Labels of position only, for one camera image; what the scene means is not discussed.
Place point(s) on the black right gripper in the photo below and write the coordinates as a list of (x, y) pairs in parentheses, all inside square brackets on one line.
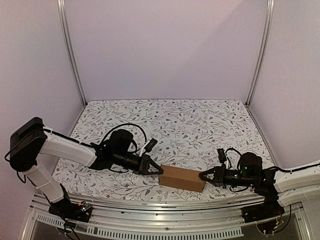
[(220, 176)]

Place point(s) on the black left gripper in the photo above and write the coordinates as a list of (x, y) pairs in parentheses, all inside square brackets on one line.
[(142, 169)]

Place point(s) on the brown cardboard box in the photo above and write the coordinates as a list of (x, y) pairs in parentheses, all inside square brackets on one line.
[(181, 178)]

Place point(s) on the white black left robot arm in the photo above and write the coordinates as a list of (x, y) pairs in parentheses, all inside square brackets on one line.
[(116, 148)]

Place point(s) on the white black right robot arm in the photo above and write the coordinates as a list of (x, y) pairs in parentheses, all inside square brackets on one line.
[(279, 186)]

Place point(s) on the floral patterned table mat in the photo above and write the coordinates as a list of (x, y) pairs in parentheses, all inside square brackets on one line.
[(188, 134)]

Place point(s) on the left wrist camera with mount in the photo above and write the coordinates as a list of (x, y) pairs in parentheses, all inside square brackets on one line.
[(148, 146)]

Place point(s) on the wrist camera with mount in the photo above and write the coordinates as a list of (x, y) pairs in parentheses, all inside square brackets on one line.
[(148, 146), (223, 159)]

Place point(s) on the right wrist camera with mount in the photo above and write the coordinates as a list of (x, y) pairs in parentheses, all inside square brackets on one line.
[(223, 159)]

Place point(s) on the aluminium front rail frame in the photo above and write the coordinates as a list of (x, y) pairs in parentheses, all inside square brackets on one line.
[(116, 219)]

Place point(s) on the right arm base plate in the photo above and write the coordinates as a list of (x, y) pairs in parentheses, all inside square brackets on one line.
[(268, 216)]

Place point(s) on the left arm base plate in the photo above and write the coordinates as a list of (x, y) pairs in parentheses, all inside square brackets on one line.
[(65, 209)]

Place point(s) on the left aluminium corner post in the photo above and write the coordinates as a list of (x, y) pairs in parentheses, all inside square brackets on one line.
[(61, 6)]

